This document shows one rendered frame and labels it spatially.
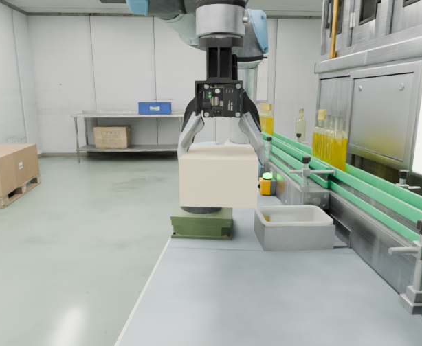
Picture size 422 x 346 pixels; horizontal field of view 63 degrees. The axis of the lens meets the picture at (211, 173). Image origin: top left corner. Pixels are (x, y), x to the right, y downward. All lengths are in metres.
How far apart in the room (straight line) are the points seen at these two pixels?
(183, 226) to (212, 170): 0.67
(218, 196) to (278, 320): 0.37
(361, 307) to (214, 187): 0.51
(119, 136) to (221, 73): 6.18
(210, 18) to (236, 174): 0.23
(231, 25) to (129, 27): 6.84
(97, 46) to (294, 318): 6.95
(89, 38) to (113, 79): 0.86
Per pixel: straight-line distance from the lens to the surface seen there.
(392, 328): 0.87
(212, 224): 1.16
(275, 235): 1.10
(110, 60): 7.35
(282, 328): 0.80
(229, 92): 0.52
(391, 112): 1.35
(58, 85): 7.61
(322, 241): 1.15
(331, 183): 1.35
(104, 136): 6.77
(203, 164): 0.53
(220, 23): 0.54
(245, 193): 0.53
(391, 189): 1.15
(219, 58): 0.52
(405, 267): 0.95
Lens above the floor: 1.22
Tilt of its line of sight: 13 degrees down
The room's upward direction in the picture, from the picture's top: straight up
